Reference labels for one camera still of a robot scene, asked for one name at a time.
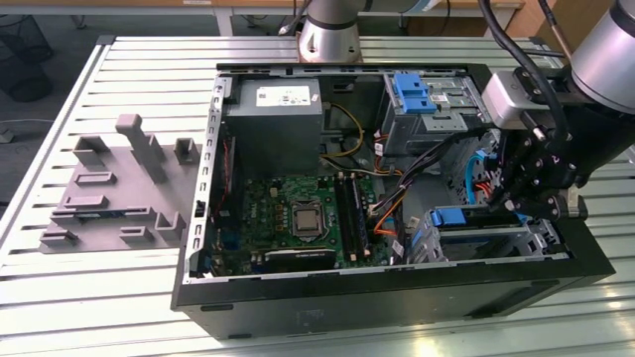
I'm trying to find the white framed desk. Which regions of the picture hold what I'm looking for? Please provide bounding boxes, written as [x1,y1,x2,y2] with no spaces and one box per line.
[0,0,526,38]

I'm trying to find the thick black camera cable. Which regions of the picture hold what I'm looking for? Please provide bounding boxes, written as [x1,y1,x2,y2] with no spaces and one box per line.
[477,0,570,144]

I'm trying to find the black PC case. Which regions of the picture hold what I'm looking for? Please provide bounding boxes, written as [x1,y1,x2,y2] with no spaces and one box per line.
[169,62,617,341]

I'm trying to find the metal disk bay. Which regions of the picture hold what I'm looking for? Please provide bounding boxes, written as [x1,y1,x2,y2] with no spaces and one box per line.
[410,203,566,263]

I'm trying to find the metal optical drive cage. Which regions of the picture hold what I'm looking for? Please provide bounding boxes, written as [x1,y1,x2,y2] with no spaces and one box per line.
[381,72,497,157]

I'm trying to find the green motherboard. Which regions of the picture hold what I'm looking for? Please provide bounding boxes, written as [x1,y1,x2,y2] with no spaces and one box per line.
[210,174,393,278]

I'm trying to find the blue drive latch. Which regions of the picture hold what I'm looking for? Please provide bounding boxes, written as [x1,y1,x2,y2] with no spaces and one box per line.
[390,72,437,115]

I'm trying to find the orange wire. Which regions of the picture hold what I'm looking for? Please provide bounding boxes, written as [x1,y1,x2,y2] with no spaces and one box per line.
[370,208,397,237]

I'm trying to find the grey power supply unit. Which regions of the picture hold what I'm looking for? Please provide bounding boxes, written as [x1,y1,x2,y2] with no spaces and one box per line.
[222,76,326,179]

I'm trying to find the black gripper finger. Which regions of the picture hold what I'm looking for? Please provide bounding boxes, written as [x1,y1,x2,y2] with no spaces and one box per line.
[498,187,590,225]
[486,126,557,210]

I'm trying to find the white cable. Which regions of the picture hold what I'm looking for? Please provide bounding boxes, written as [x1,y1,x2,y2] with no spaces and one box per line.
[0,118,54,129]

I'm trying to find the grey parts rack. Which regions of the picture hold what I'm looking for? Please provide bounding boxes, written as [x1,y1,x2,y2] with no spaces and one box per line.
[37,113,205,257]

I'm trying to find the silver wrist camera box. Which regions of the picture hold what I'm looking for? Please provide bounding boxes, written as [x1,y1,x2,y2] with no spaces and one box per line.
[481,72,549,130]

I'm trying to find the yellow wires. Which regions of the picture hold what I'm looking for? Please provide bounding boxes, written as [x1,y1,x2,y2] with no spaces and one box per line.
[318,103,365,161]

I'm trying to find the black graphics card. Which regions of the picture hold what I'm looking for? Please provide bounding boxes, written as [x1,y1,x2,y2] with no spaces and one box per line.
[249,247,338,276]

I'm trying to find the red wire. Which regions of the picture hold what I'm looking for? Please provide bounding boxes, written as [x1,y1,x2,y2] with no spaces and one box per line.
[473,177,497,199]

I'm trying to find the wooden cabinet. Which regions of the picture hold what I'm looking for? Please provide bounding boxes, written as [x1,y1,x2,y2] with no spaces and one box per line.
[502,0,618,68]

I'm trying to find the black cable bundle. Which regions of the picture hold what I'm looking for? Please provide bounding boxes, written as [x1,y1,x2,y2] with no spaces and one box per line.
[393,128,485,194]

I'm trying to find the blue wire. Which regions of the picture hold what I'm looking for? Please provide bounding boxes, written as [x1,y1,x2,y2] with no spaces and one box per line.
[465,150,497,205]

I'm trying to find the CPU socket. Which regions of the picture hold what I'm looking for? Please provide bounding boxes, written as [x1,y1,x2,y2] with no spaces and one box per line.
[286,199,332,243]

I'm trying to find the silver CPU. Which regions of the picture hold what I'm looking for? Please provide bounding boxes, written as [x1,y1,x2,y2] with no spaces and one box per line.
[292,210,322,234]

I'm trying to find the black mesh wastebasket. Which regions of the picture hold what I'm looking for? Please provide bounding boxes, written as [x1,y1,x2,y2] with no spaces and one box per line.
[0,16,54,103]

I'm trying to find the hard disk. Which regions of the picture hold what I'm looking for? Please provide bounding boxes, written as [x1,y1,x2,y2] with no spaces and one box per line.
[426,206,529,247]

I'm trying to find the dark RAM stick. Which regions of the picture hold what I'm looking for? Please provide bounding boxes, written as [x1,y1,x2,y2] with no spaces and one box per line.
[334,173,357,261]

